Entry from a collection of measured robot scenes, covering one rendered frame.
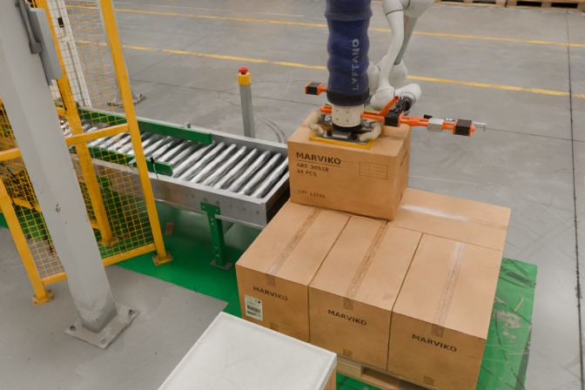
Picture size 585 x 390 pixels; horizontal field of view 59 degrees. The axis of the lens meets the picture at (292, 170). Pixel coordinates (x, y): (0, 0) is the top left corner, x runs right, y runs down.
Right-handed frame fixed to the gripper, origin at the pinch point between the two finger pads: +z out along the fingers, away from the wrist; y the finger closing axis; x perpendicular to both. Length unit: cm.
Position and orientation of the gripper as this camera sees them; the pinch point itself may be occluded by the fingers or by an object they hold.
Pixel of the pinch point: (394, 117)
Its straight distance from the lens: 274.3
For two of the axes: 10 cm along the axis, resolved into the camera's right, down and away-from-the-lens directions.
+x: -9.0, -1.9, 3.9
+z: -4.3, 4.8, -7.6
